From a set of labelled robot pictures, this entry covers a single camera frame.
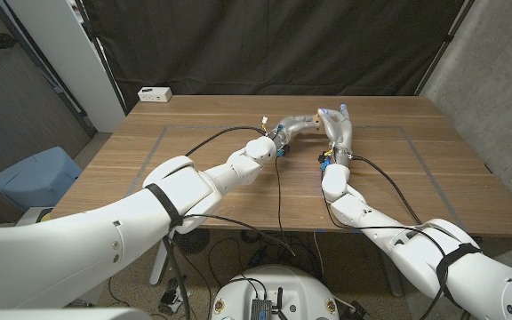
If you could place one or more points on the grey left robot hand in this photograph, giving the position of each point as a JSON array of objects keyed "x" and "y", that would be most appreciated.
[{"x": 293, "y": 124}]

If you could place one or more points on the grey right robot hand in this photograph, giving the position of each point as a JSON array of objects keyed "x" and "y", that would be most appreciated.
[{"x": 341, "y": 133}]

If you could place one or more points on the wooden block with holes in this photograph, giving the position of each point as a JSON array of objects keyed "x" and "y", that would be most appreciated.
[{"x": 316, "y": 118}]

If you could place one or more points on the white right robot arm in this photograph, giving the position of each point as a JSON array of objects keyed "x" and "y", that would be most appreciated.
[{"x": 371, "y": 213}]

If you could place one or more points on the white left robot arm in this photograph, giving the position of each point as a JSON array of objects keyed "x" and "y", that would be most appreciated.
[{"x": 82, "y": 249}]

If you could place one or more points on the black backdrop stand pole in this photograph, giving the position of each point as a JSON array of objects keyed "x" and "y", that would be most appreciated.
[
  {"x": 100, "y": 58},
  {"x": 445, "y": 42}
]

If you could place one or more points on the white power strip box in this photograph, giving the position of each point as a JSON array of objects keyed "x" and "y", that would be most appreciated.
[{"x": 154, "y": 94}]

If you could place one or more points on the round black floor fan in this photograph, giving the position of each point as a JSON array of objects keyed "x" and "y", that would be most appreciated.
[{"x": 196, "y": 242}]

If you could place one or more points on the grey table leg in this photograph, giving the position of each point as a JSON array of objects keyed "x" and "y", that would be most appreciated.
[{"x": 394, "y": 284}]

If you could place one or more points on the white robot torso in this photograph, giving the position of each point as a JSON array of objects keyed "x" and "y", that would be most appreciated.
[{"x": 278, "y": 284}]

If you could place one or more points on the small black device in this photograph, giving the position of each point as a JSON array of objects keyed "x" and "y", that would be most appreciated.
[{"x": 359, "y": 311}]

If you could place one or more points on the grey electronics box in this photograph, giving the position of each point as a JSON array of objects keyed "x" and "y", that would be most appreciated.
[{"x": 261, "y": 309}]

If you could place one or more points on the white table leg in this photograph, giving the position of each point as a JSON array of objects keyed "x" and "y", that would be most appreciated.
[{"x": 157, "y": 271}]

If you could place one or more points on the black white floor gadget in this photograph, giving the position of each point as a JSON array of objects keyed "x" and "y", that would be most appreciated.
[{"x": 167, "y": 306}]

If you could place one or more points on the white pillar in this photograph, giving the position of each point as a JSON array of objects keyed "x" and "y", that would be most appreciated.
[{"x": 69, "y": 58}]

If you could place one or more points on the yellow black object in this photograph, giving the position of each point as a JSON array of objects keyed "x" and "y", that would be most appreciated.
[{"x": 45, "y": 215}]

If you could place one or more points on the blue plastic bin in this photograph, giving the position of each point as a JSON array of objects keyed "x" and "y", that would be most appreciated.
[{"x": 34, "y": 178}]

